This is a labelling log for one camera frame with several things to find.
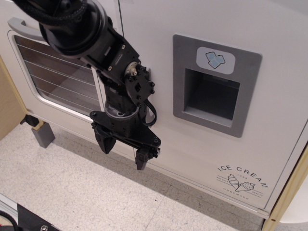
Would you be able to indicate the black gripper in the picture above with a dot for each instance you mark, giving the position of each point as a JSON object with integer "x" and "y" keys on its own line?
{"x": 128, "y": 130}

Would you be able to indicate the wooden side panel left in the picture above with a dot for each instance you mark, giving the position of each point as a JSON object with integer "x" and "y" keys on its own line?
{"x": 12, "y": 108}

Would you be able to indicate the wooden frame post right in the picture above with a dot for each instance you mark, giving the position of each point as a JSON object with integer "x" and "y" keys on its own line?
{"x": 289, "y": 191}

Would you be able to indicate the grey fridge door handle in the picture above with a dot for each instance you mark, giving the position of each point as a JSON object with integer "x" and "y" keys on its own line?
{"x": 150, "y": 115}

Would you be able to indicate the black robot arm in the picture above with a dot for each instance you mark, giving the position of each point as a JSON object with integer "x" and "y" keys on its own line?
{"x": 81, "y": 29}

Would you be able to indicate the grey cabinet leg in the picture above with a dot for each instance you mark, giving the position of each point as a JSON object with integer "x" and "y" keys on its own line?
{"x": 44, "y": 135}

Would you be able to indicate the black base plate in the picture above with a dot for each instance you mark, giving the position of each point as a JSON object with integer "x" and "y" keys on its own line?
{"x": 28, "y": 221}

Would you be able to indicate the white toy fridge door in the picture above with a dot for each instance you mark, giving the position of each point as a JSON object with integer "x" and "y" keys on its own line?
{"x": 249, "y": 171}

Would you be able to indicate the grey ice dispenser panel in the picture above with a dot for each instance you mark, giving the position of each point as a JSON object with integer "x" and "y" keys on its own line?
{"x": 213, "y": 84}

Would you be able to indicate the aluminium rail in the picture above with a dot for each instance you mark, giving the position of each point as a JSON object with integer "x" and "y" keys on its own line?
{"x": 8, "y": 206}

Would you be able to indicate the black clamp bracket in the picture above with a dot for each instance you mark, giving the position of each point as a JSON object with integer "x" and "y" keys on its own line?
{"x": 31, "y": 120}

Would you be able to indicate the white toy oven door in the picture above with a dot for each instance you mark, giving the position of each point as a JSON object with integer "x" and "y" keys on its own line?
{"x": 58, "y": 90}

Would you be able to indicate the grey oven door handle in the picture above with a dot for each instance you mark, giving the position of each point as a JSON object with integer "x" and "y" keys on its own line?
{"x": 19, "y": 26}

